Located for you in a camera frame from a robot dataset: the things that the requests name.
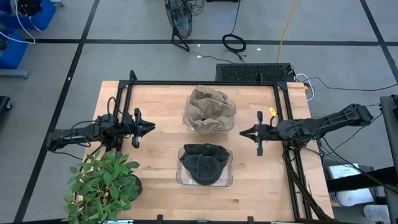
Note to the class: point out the yellow tag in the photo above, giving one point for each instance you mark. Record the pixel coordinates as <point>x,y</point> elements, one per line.
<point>273,111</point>

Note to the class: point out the green leafy plant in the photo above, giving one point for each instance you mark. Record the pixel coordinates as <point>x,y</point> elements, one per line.
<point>102,183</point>

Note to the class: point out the black plant pot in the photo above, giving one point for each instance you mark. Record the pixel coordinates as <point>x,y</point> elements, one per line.
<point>139,186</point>

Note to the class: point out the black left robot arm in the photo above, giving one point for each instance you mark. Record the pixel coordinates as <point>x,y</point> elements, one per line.
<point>77,132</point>

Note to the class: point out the clear plastic bin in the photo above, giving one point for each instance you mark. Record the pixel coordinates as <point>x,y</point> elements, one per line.
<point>183,179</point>
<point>186,119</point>

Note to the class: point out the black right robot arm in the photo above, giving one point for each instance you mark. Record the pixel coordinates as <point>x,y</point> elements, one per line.
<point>335,119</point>

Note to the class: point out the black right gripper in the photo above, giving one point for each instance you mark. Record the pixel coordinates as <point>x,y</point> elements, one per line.
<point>267,132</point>

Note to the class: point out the blue cart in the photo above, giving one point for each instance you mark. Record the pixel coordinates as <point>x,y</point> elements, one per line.
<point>43,15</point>
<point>12,53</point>

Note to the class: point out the grey cart base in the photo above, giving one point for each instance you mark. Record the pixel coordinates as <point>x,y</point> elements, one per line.
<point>14,74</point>

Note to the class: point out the white paper box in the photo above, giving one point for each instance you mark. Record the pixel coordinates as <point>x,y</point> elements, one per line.
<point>343,171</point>

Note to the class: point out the black table clamp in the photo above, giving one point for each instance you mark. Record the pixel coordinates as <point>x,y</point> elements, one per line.
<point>160,218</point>
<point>250,219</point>

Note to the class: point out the black metal table frame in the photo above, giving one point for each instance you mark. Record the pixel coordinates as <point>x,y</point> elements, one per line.
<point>202,83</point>

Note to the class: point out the black floor fan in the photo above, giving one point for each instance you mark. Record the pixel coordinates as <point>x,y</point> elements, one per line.
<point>180,18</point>

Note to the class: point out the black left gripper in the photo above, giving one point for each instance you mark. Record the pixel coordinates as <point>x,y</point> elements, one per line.
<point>136,127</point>

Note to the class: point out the white paper roll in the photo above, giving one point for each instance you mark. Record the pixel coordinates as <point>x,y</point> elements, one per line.
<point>376,213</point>
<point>354,197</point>

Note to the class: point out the dark grey baseball cap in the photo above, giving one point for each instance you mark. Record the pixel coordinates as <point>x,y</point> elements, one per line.
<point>206,148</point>
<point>202,169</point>

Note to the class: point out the beige baseball cap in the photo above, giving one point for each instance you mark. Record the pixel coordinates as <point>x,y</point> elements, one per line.
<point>211,126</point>
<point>194,113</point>
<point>217,109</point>
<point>206,93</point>

